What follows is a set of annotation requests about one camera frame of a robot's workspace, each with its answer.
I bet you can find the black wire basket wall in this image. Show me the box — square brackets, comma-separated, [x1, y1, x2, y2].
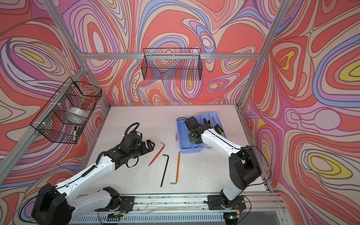
[30, 78, 102, 144]
[141, 47, 203, 81]

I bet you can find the black wire basket back wall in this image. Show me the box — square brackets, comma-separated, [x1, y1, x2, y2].
[141, 47, 203, 81]

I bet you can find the red sleeved hex key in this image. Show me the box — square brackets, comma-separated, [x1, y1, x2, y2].
[148, 142, 165, 167]

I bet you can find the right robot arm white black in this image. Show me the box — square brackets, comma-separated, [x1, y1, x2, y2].
[184, 117, 262, 202]

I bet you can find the white pink tool box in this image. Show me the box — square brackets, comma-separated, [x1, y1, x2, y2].
[176, 112, 226, 154]

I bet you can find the black marker pen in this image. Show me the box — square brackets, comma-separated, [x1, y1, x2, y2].
[73, 126, 77, 143]

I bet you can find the black wire basket left wall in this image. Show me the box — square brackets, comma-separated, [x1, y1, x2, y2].
[30, 78, 102, 144]

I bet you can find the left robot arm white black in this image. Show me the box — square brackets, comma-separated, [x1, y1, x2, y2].
[31, 122, 155, 225]

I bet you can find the orange sleeved hex key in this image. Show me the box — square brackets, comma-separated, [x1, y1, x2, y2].
[170, 152, 181, 185]

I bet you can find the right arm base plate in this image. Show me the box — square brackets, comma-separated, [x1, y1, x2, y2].
[205, 195, 246, 212]

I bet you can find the large screwdriver black yellow handle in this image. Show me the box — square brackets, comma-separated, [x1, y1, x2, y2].
[212, 117, 225, 135]

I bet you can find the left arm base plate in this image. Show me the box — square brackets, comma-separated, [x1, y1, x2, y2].
[95, 196, 135, 213]

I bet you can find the black hex key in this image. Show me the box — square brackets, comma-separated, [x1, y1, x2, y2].
[160, 154, 169, 188]

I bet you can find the silver tape roll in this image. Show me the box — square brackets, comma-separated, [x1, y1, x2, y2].
[67, 107, 88, 118]

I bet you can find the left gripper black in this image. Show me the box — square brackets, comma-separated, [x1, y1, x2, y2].
[128, 139, 156, 160]

